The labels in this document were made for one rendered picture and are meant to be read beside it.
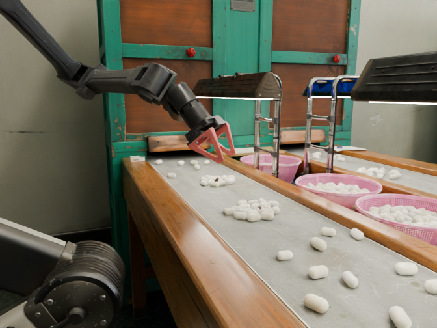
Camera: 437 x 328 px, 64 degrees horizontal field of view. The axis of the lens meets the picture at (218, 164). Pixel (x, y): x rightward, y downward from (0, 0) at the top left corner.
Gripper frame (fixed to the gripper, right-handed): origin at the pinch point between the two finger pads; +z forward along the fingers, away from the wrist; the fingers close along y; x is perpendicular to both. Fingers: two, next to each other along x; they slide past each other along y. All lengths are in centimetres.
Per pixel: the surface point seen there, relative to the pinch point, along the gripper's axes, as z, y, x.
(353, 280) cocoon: 29.8, 21.0, 11.7
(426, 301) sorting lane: 37.8, 21.1, 18.9
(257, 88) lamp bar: -9.6, -17.1, 12.8
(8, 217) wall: -60, -84, -172
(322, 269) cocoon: 26.4, 19.1, 8.0
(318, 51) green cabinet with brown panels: -19, -127, 35
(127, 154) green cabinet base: -32, -61, -59
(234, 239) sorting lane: 15.9, 7.6, -7.6
